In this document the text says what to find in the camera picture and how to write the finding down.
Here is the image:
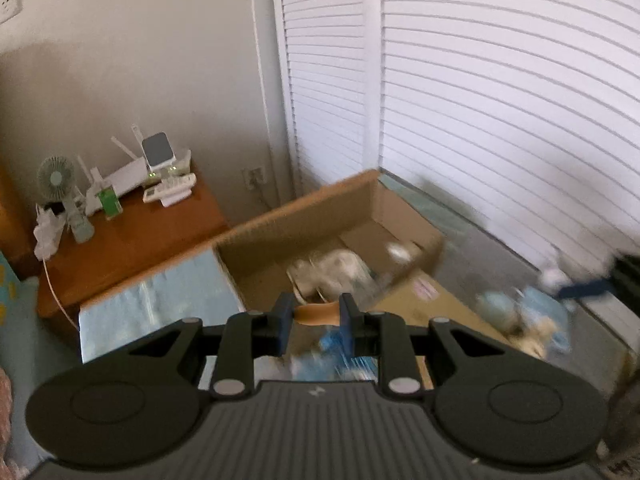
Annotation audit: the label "small green desk fan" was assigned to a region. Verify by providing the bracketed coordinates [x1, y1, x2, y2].
[36, 156, 96, 244]

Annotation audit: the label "light blue plush toy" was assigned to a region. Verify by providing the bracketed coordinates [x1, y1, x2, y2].
[510, 286, 575, 358]

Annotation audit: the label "white remote control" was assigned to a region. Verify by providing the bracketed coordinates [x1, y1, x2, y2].
[142, 172, 197, 204]
[160, 187, 193, 208]

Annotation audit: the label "wooden nightstand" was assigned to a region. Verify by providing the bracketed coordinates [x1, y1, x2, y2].
[35, 157, 232, 319]

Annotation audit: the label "white louvered closet doors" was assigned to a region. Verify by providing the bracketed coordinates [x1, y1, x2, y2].
[269, 0, 640, 321]

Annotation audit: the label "green white bottle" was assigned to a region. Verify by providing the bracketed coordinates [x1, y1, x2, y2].
[97, 186, 124, 220]

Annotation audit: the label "round blue white plush toy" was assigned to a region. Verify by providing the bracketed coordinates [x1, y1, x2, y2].
[475, 291, 522, 332]

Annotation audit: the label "cardboard box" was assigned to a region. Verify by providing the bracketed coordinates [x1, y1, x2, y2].
[214, 169, 447, 312]

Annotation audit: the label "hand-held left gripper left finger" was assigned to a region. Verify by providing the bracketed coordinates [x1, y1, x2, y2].
[127, 292, 297, 400]

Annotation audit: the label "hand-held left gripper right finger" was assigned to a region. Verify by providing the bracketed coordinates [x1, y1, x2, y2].
[339, 292, 507, 399]

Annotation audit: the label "white power strip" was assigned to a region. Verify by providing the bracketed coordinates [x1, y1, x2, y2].
[33, 204, 69, 262]

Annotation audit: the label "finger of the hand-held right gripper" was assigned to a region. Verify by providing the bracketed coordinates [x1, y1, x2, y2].
[561, 276, 617, 302]

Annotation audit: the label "white power cable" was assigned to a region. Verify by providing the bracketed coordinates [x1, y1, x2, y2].
[42, 257, 81, 332]

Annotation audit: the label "blue grey checked blanket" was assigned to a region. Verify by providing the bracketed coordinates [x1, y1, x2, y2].
[79, 175, 640, 396]

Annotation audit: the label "white router with antennas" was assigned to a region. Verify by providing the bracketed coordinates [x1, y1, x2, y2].
[76, 124, 193, 213]

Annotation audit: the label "wooden bed headboard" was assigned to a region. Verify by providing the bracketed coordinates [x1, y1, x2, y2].
[0, 162, 26, 281]

